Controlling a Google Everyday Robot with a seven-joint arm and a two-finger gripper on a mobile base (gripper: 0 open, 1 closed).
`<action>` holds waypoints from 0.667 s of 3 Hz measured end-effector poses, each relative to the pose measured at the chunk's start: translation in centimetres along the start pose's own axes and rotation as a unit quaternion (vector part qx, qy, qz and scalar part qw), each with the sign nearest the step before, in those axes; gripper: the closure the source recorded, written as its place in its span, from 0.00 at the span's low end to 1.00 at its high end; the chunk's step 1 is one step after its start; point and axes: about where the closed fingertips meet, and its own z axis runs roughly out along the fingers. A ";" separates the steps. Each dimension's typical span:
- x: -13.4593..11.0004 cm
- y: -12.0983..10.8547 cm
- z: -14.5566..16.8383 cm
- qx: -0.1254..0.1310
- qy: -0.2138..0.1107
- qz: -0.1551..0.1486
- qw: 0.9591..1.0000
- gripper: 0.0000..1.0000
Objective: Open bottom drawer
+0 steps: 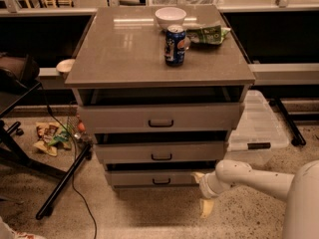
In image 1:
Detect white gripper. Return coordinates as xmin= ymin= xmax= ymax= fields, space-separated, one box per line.
xmin=191 ymin=172 xmax=220 ymax=218

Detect grey bottom drawer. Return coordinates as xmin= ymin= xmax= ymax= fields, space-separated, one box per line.
xmin=105 ymin=169 xmax=195 ymax=187

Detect grey drawer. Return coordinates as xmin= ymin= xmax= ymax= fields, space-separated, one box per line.
xmin=105 ymin=169 xmax=195 ymax=187
xmin=78 ymin=103 xmax=244 ymax=133
xmin=95 ymin=141 xmax=226 ymax=163

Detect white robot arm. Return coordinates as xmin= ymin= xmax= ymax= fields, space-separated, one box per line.
xmin=191 ymin=160 xmax=319 ymax=239

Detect grey middle drawer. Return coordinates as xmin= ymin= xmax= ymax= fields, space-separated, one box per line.
xmin=95 ymin=141 xmax=226 ymax=163

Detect grey drawer cabinet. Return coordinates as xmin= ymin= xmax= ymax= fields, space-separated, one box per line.
xmin=65 ymin=5 xmax=257 ymax=191

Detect grey top drawer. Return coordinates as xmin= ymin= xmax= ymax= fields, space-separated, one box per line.
xmin=78 ymin=103 xmax=244 ymax=133

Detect black stand leg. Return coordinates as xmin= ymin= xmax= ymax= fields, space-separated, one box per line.
xmin=269 ymin=98 xmax=306 ymax=146

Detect green snack bag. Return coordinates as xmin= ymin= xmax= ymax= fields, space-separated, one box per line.
xmin=186 ymin=25 xmax=230 ymax=45

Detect blue soda can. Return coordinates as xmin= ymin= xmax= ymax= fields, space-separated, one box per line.
xmin=164 ymin=25 xmax=185 ymax=67

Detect snack bags on floor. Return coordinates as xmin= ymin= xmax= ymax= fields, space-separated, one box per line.
xmin=34 ymin=122 xmax=72 ymax=156

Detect white bowl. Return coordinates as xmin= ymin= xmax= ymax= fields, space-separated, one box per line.
xmin=156 ymin=7 xmax=186 ymax=30

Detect small white dish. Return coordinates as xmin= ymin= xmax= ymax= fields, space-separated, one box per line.
xmin=56 ymin=59 xmax=75 ymax=74

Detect dark bag on table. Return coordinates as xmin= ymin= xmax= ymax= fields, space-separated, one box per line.
xmin=0 ymin=53 xmax=40 ymax=93

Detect black cable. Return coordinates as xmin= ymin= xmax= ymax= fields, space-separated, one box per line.
xmin=40 ymin=83 xmax=99 ymax=239

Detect wire mesh basket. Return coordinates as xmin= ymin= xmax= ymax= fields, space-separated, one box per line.
xmin=67 ymin=101 xmax=92 ymax=149

